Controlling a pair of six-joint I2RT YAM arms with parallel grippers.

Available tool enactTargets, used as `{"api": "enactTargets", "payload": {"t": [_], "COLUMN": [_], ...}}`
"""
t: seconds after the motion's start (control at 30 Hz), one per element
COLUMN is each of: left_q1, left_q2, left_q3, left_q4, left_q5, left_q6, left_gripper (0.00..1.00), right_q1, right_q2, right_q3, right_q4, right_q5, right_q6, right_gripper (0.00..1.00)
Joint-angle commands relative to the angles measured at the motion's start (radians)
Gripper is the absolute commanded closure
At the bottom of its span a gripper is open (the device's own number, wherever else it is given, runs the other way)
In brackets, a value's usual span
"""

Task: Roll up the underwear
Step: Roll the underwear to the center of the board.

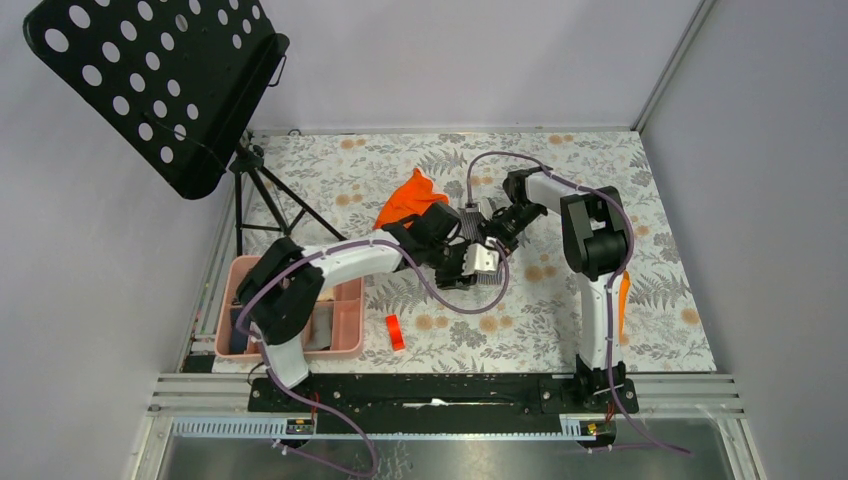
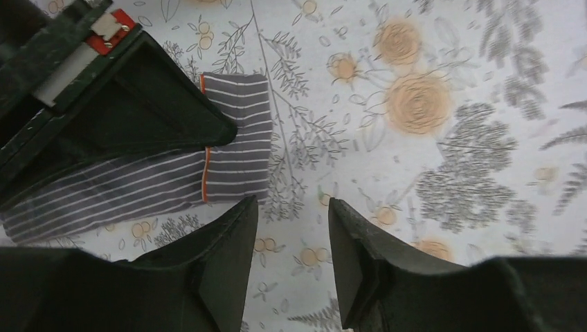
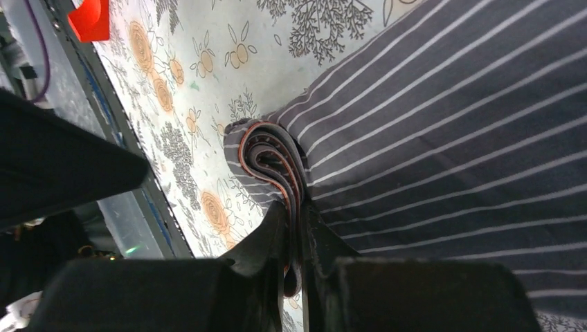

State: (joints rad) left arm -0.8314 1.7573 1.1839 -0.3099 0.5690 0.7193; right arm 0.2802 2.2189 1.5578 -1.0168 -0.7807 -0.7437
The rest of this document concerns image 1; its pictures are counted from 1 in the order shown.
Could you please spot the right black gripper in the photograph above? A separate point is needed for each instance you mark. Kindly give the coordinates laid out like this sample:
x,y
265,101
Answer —
x,y
489,228

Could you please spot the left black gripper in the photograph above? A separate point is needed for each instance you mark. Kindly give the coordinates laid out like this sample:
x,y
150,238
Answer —
x,y
455,278

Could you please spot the orange underwear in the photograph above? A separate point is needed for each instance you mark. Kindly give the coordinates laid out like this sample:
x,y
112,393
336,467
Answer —
x,y
409,201

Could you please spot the grey striped underwear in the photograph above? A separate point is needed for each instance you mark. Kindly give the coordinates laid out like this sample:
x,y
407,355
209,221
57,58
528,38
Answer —
x,y
469,231

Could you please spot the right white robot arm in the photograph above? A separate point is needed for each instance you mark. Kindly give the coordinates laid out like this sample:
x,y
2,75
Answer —
x,y
597,246

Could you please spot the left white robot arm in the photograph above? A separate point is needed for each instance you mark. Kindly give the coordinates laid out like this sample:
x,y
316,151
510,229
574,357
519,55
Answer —
x,y
279,293

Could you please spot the floral tablecloth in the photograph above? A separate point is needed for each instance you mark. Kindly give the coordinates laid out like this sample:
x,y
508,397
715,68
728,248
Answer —
x,y
535,326

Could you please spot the small red block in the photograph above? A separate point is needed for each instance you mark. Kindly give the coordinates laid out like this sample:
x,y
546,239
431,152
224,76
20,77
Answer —
x,y
395,333

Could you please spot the pink divided storage tray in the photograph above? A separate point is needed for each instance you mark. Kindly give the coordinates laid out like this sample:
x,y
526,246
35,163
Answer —
x,y
347,301

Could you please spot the grey rolled cloth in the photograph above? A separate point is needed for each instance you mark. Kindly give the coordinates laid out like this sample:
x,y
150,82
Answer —
x,y
321,325

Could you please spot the blue rolled cloth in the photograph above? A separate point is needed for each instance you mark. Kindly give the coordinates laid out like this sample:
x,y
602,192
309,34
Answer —
x,y
239,340

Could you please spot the black perforated music stand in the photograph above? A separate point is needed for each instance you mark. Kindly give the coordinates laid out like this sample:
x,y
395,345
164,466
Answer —
x,y
178,80

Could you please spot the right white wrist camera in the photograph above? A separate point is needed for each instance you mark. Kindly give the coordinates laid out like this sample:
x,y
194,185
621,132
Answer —
x,y
481,208

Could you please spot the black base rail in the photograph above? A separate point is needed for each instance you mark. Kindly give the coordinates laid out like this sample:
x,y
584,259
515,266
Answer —
x,y
511,404

